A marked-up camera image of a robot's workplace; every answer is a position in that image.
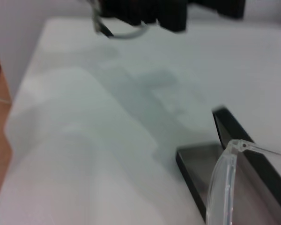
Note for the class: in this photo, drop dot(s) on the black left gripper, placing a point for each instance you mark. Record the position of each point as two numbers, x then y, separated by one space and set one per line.
142 11

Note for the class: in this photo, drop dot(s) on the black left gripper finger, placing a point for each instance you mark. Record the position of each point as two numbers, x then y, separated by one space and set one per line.
224 7

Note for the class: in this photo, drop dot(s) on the black glasses case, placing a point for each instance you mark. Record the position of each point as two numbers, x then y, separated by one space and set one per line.
227 126

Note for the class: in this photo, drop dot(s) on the clear white glasses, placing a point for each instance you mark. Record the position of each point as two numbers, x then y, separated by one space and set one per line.
222 187

